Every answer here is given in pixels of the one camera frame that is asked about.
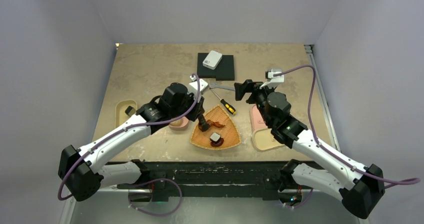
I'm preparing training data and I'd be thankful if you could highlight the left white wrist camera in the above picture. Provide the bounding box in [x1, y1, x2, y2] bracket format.
[187, 74, 210, 98]

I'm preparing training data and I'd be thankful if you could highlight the dark red sausage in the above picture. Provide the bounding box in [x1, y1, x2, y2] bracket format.
[206, 119, 226, 129]

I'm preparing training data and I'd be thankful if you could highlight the black foam block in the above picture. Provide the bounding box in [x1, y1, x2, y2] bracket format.
[196, 52, 235, 81]

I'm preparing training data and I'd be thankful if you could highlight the pink lunch box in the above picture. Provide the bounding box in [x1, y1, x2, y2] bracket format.
[168, 117, 189, 131]

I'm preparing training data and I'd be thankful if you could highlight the black table front frame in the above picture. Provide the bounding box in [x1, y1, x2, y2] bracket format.
[117, 161, 299, 202]

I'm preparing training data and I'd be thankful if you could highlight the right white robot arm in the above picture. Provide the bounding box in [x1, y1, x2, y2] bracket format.
[234, 79, 385, 219]

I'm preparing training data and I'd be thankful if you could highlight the dark red round food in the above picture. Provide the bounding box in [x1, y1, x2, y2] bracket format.
[210, 138, 225, 148]

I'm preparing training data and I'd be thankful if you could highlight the white black sushi piece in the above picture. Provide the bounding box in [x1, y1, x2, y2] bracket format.
[209, 132, 221, 142]

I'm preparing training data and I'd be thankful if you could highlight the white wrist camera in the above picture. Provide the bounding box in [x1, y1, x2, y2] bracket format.
[259, 68, 285, 89]
[187, 74, 210, 98]

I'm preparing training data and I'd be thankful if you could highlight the white small box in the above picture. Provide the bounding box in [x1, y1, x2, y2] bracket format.
[202, 50, 223, 70]

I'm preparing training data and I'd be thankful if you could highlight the yellow black screwdriver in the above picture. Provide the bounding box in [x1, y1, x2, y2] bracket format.
[210, 88, 236, 115]

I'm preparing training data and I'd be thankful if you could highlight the silver wrench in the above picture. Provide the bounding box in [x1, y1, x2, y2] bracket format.
[209, 83, 235, 92]

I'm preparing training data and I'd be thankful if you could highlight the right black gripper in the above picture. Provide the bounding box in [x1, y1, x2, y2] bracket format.
[235, 79, 277, 127]

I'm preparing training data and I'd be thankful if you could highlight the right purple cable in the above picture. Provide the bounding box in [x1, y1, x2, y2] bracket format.
[273, 64, 421, 210]

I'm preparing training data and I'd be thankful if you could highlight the beige lunch box lid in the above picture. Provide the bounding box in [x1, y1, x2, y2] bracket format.
[251, 128, 285, 152]

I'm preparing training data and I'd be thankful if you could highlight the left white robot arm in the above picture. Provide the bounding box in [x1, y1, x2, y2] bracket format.
[57, 79, 209, 202]

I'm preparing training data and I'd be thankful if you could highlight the pink lunch box lid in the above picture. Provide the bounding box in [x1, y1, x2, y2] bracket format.
[249, 105, 268, 132]

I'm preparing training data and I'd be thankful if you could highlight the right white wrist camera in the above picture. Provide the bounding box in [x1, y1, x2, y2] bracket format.
[259, 68, 285, 89]

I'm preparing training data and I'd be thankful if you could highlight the woven bamboo basket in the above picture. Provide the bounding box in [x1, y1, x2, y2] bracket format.
[189, 105, 241, 150]

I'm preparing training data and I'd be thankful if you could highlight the aluminium rail right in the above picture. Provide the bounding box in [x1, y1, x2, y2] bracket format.
[304, 44, 341, 152]

